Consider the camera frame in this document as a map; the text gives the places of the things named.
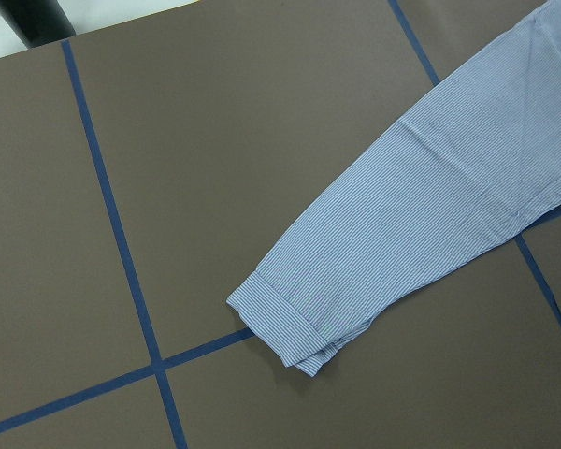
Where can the black water bottle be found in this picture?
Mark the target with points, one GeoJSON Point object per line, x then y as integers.
{"type": "Point", "coordinates": [37, 22]}

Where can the light blue striped shirt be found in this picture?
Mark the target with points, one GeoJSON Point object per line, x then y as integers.
{"type": "Point", "coordinates": [467, 168]}

